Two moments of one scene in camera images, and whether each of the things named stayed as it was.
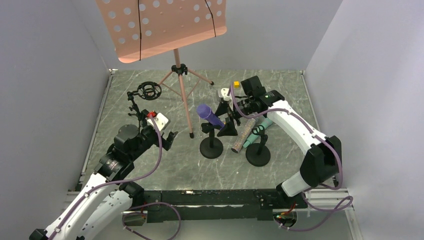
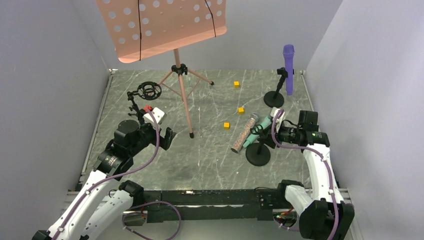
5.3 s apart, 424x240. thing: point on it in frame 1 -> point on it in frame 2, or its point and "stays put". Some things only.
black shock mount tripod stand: [148, 91] stays put
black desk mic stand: [210, 147] -> [274, 98]
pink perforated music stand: [139, 28] stays put
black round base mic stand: [258, 154] stays put
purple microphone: [204, 111] -> [288, 50]
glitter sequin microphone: [243, 135] stays put
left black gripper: [168, 139] stays put
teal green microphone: [265, 122] stays put
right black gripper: [234, 117] -> [278, 133]
